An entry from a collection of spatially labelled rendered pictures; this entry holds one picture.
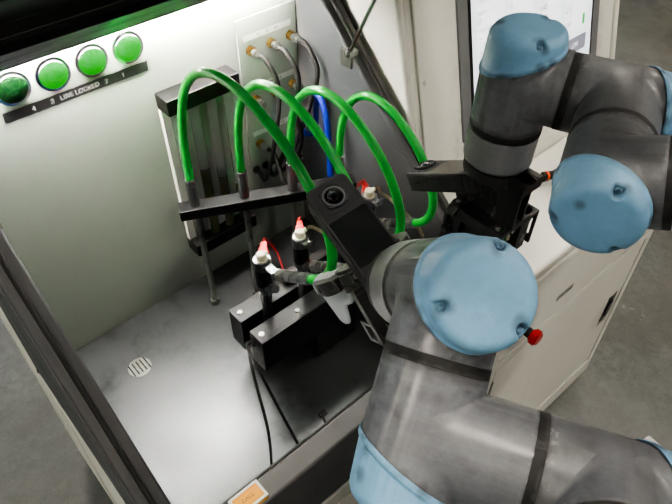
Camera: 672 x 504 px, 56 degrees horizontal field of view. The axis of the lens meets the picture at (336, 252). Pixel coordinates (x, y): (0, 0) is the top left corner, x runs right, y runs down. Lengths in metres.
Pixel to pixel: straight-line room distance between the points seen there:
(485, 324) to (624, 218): 0.17
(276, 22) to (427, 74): 0.29
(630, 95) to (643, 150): 0.09
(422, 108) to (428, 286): 0.81
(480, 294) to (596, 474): 0.12
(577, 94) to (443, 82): 0.60
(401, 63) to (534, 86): 0.52
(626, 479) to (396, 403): 0.14
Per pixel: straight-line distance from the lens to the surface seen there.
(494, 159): 0.69
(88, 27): 1.01
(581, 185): 0.51
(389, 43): 1.14
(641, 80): 0.65
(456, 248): 0.40
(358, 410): 1.05
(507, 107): 0.65
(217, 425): 1.19
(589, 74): 0.64
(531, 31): 0.64
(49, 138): 1.08
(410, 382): 0.42
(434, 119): 1.21
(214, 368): 1.26
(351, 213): 0.58
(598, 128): 0.57
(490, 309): 0.40
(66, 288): 1.25
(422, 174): 0.79
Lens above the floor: 1.85
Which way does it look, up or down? 45 degrees down
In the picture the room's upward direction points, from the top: straight up
